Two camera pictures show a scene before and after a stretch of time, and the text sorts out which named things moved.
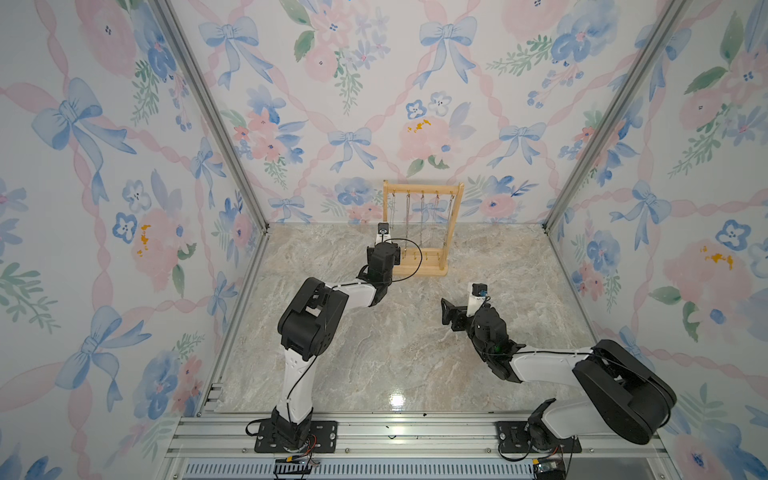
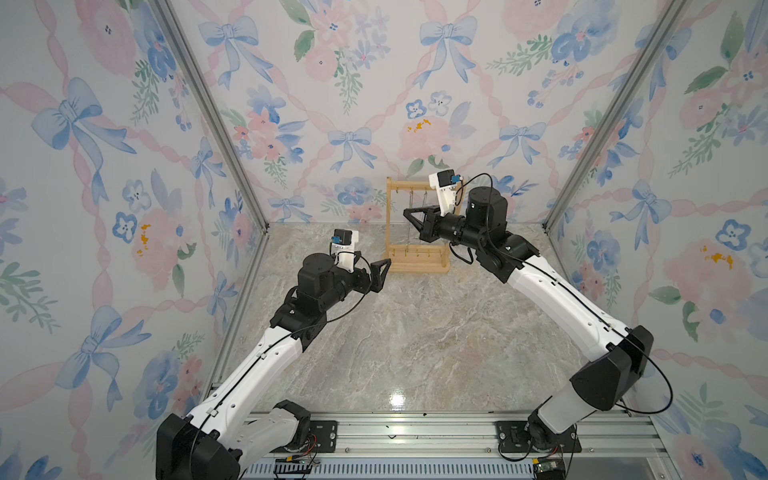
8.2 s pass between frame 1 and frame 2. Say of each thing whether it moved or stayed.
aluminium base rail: stayed
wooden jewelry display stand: stayed
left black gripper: moved
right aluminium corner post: stayed
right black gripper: moved
